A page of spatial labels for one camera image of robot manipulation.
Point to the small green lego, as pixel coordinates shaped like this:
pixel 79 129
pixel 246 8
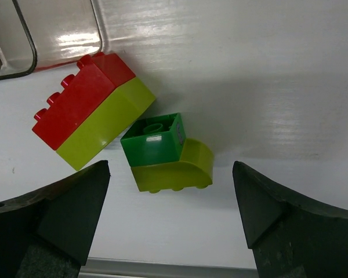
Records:
pixel 154 140

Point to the long lime lego brick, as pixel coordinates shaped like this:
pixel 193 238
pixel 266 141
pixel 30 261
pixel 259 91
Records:
pixel 115 114

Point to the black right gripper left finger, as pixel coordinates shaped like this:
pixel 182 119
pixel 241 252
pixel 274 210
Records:
pixel 49 232

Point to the long red lego brick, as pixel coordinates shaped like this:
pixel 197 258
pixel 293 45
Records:
pixel 99 75

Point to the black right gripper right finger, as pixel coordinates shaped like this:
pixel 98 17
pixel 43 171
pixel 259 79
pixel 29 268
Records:
pixel 290 234

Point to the lime curved lego brick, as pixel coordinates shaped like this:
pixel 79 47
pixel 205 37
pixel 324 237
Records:
pixel 193 169

